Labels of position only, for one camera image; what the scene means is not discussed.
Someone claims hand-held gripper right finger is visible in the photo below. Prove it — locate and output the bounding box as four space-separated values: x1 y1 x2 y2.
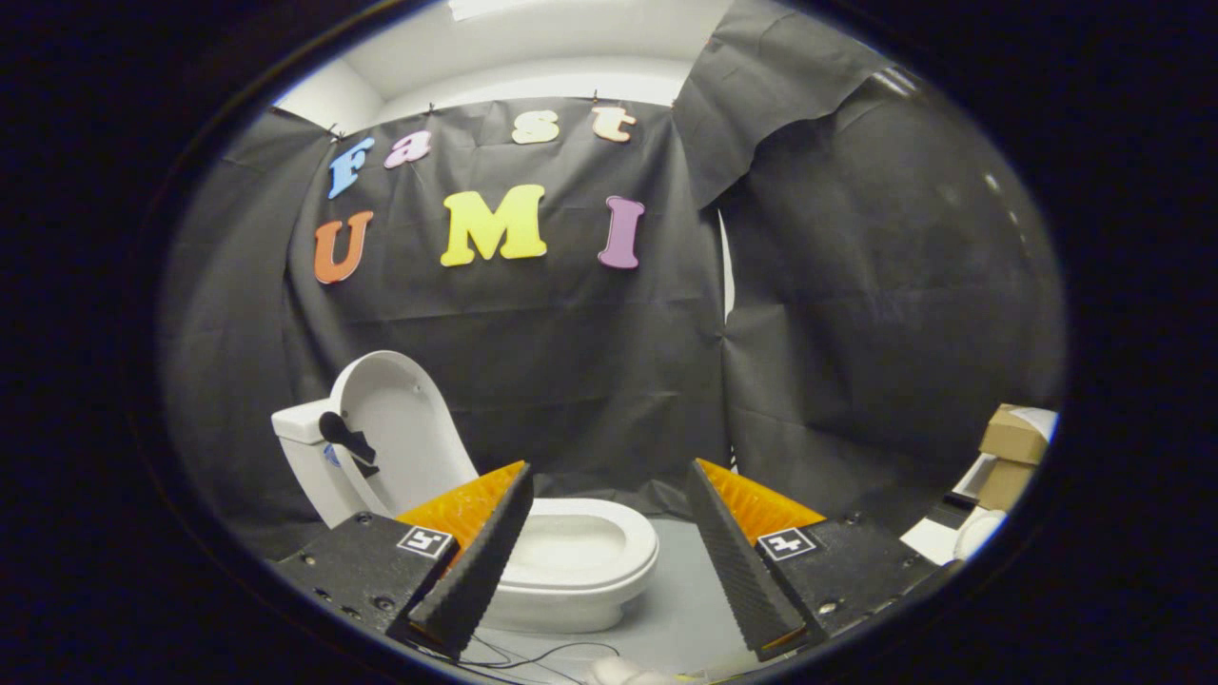
685 459 953 662

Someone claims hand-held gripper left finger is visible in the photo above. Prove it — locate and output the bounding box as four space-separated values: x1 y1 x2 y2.
271 460 535 659

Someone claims white toilet lid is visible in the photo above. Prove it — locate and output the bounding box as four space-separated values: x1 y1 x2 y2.
319 350 480 519

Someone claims white toilet seat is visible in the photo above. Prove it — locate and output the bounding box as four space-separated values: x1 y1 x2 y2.
509 498 660 593

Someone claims white ceramic toilet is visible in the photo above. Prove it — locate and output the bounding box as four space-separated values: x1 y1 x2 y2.
271 398 660 634

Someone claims white toilet tank cover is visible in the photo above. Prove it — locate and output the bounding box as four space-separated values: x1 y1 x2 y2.
271 400 336 445

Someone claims white rounded lump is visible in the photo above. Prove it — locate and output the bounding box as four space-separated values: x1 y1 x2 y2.
585 656 688 685

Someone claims white flat panel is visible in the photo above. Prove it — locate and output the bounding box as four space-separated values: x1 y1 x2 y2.
902 455 995 564

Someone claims black backdrop cloth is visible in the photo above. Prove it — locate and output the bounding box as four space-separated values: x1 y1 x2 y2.
157 0 1067 562

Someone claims white round object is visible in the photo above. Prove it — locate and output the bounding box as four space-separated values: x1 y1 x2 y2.
954 509 1007 560

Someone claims brown cardboard box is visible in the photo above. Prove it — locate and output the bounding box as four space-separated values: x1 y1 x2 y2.
975 460 1034 513
980 404 1048 465

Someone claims thin black cable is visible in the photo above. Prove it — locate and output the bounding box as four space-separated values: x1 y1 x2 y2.
466 633 619 684

